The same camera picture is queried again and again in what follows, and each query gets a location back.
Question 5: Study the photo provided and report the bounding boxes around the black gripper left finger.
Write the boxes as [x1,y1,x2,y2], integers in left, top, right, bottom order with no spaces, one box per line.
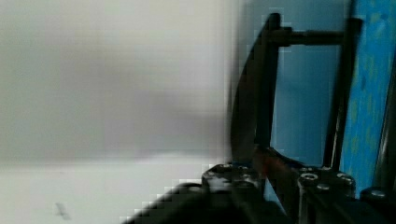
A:
[201,164,264,200]

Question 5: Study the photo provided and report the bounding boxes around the black toaster oven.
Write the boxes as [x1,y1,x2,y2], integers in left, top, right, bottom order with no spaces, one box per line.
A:
[238,0,395,190]

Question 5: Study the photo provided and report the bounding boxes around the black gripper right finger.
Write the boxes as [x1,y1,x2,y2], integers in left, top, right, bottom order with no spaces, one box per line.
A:
[252,146,306,218]

